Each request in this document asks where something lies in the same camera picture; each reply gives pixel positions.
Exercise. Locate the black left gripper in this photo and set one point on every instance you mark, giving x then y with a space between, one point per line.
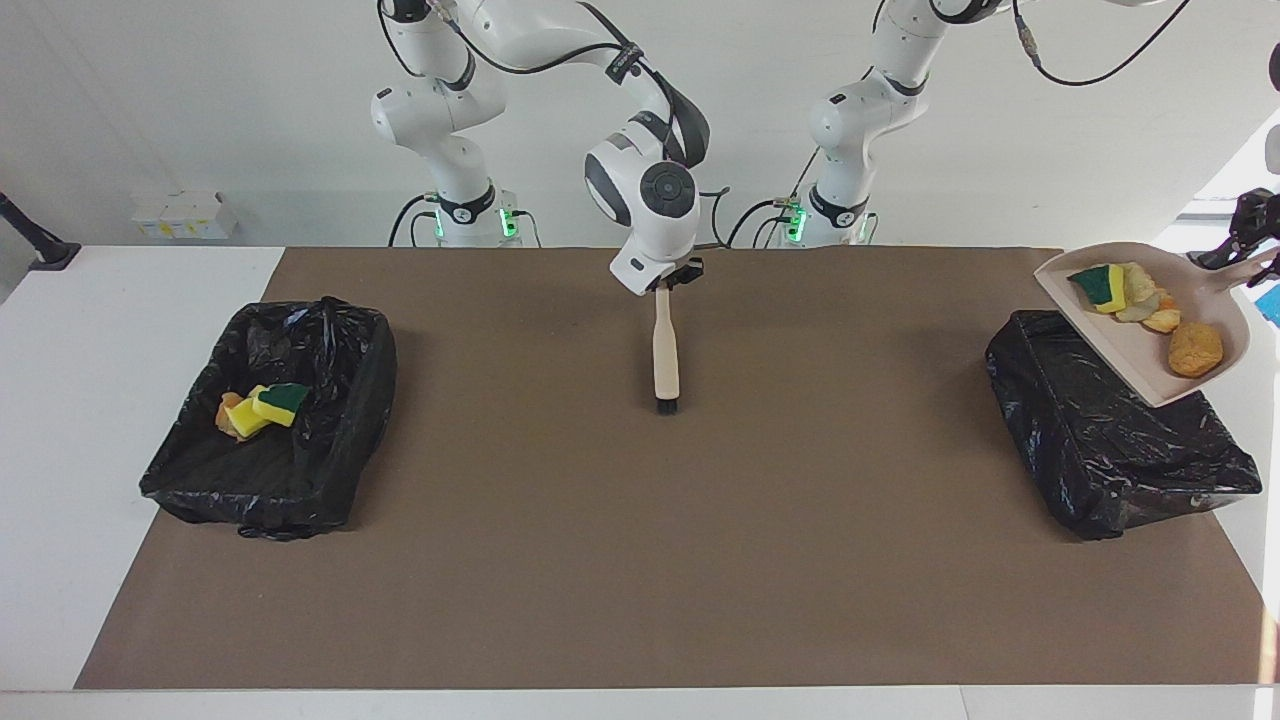
1258 215

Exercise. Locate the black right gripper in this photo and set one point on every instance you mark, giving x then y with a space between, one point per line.
680 272

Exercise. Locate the beige hand brush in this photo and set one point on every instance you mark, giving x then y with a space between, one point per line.
665 345

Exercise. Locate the brown oval bread roll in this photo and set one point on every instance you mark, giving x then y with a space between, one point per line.
1195 348

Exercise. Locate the orange striped croissant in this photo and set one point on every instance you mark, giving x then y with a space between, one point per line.
1163 318

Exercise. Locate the pale beige bread chunk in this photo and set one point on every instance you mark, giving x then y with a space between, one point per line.
1138 290

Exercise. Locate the beige plastic dustpan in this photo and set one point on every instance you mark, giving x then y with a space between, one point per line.
1130 340

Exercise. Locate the yellow green sponge piece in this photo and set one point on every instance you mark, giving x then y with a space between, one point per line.
282 402
1100 285
245 420

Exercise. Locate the beige orange bread slice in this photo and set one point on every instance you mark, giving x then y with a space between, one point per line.
227 415

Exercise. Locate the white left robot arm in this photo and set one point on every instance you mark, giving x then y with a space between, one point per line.
860 120

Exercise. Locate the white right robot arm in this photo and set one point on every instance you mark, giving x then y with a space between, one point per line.
645 210

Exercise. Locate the bin with smooth black bag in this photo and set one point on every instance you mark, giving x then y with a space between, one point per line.
1110 450

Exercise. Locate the bin with knotted black bag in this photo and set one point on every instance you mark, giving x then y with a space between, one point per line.
300 480

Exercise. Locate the blue box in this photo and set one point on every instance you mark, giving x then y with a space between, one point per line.
1272 305

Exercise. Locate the brown table mat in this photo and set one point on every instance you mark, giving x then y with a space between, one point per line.
500 620

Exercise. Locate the black pole stand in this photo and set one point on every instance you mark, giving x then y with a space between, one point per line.
45 250

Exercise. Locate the white wall socket boxes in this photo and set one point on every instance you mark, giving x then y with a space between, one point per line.
185 215

